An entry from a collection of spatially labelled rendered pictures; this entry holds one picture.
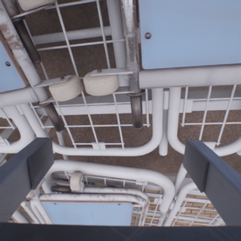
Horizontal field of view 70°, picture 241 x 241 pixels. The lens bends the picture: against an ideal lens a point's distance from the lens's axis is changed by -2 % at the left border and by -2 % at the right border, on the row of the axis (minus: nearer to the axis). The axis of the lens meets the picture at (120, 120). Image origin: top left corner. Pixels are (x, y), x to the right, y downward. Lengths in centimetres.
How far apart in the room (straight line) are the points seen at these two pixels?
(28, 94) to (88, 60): 59
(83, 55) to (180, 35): 71
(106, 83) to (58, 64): 74
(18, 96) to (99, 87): 19
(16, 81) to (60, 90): 10
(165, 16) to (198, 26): 5
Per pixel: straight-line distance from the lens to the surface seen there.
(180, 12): 29
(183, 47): 29
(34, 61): 40
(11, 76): 40
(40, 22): 99
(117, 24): 42
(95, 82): 30
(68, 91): 34
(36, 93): 39
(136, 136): 118
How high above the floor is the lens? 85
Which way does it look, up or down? 50 degrees down
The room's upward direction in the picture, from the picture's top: 169 degrees counter-clockwise
